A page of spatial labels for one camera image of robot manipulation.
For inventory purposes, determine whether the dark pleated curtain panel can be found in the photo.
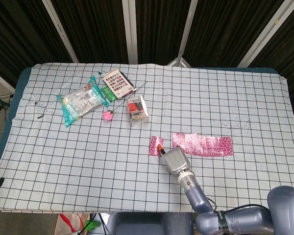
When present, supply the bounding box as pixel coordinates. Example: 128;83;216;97
182;0;286;68
249;0;294;128
51;0;129;64
136;0;193;66
0;0;73;88

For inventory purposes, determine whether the white frame post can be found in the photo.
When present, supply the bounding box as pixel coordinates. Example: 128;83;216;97
236;0;294;68
41;0;79;64
122;0;139;65
0;68;15;90
166;0;199;67

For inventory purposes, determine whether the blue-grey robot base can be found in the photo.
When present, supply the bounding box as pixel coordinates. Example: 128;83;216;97
106;212;194;235

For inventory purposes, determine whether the green flat packet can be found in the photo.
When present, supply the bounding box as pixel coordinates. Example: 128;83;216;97
100;85;118;101

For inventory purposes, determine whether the long pink glitter packet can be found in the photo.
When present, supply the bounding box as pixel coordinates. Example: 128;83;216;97
171;132;234;157

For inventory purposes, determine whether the black cable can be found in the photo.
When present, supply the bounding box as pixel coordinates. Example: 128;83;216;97
0;94;14;108

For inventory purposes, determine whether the pink paper rose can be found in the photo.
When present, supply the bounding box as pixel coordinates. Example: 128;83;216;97
102;82;148;122

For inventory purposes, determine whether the teal silver snack bag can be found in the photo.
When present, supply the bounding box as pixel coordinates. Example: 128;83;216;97
56;75;110;128

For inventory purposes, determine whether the small green object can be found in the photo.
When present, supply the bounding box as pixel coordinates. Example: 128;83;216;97
84;219;100;232

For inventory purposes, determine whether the clear box with red items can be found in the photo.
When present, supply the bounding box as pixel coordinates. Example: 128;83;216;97
126;95;150;127

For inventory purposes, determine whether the colour swatch chart card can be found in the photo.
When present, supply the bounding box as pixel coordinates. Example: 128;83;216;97
102;68;137;99

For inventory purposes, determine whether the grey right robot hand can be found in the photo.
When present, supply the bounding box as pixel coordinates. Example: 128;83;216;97
157;145;191;175

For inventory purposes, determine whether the red white bag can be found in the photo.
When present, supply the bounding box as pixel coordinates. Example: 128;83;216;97
54;213;90;235

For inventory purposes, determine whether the white black checked tablecloth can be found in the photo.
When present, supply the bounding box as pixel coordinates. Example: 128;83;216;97
0;63;294;213

